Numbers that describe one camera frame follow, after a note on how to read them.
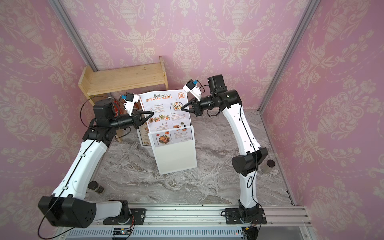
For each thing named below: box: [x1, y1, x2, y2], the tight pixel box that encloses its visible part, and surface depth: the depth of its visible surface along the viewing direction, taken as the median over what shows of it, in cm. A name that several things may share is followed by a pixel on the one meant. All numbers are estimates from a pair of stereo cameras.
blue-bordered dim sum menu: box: [138, 120, 152, 147], surface depth 94 cm
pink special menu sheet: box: [139, 89, 193, 147], surface depth 72 cm
